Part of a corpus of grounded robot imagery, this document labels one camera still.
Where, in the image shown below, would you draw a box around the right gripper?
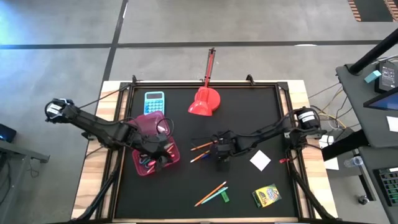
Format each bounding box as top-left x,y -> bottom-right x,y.
210,131 -> 238,173

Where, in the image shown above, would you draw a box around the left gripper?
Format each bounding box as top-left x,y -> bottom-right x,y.
136,132 -> 174,173

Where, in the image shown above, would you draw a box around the light teal pen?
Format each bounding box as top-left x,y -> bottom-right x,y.
201,186 -> 229,205

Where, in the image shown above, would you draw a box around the white sticky note pad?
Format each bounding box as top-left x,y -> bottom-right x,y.
249,149 -> 272,172

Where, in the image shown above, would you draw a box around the pink plastic pencil box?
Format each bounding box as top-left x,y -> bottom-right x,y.
127,111 -> 181,177

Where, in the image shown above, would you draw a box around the yellow green crayon box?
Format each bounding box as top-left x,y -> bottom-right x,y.
251,183 -> 282,208

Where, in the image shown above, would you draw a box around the black table mat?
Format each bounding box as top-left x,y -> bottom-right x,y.
113,86 -> 298,218

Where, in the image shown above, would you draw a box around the teal calculator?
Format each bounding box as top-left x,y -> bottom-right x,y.
143,91 -> 166,115

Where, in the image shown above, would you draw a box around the red desk lamp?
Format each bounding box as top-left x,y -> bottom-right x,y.
187,86 -> 221,117

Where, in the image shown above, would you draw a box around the white paper sheet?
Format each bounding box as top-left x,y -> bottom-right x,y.
386,115 -> 398,133
318,136 -> 334,149
323,157 -> 340,171

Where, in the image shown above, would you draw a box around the black desk crossbar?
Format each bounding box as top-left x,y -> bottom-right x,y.
321,129 -> 370,162

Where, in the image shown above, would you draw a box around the clear water bottle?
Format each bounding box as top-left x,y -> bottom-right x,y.
343,156 -> 364,169

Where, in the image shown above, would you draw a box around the grey metal desk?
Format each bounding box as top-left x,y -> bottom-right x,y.
0,139 -> 50,224

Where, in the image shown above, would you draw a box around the grey side desk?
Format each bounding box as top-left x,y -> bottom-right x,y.
335,60 -> 398,224

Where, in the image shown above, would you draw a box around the dark electronic device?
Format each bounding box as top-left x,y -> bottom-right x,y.
0,123 -> 17,144

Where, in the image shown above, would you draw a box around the black keyboard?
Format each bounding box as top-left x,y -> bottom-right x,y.
372,167 -> 398,207

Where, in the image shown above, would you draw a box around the black flat screen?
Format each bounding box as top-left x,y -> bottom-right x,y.
363,93 -> 398,112

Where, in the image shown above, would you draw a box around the teal block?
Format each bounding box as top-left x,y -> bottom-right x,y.
364,70 -> 382,84

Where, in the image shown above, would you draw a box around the black power adapter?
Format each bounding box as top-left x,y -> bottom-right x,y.
374,60 -> 398,94

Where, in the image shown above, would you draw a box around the black round pole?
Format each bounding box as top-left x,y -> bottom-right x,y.
347,27 -> 398,76

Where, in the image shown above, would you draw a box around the black floor mat striped edges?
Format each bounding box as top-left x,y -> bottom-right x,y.
347,0 -> 398,23

